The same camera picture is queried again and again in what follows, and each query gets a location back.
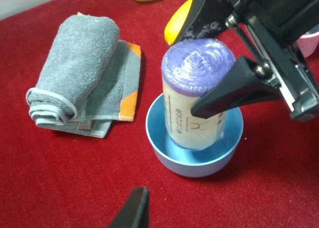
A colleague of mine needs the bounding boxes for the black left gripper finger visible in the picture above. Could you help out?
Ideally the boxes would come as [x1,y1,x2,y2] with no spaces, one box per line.
[108,186,150,228]

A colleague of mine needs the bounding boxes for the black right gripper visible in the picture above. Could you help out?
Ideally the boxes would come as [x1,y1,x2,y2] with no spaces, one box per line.
[175,0,319,121]

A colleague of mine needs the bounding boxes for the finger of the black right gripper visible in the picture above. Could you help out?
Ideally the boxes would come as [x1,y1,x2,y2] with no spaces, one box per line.
[190,56,282,118]

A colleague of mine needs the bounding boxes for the purple garbage bag roll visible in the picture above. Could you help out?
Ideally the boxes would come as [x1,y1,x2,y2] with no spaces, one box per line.
[161,38,235,150]

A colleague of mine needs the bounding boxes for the yellow mango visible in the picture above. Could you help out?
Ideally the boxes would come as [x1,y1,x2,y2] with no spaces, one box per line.
[164,0,193,45]

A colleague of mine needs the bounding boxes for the blue plastic bowl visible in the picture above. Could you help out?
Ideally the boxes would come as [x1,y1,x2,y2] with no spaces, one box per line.
[146,94,244,178]

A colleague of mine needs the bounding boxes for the pink small saucepan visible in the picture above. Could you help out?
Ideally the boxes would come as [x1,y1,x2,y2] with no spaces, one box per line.
[297,31,319,58]

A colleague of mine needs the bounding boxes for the grey rolled towel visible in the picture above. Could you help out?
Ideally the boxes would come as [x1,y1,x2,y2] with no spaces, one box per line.
[26,13,141,138]

